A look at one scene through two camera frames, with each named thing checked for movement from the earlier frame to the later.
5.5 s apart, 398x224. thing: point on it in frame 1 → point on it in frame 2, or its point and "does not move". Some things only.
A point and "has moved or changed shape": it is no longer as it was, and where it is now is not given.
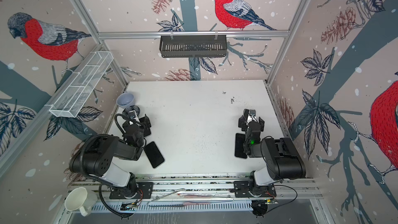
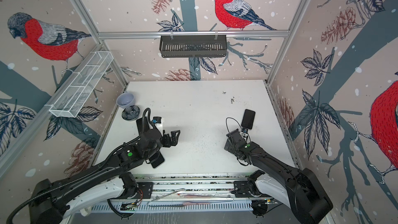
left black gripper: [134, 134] → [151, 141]
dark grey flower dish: [127, 110] does not move
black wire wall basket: [193, 45] does not move
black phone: [239, 151] has moved or changed shape
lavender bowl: [125, 99] does not move
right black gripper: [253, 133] → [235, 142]
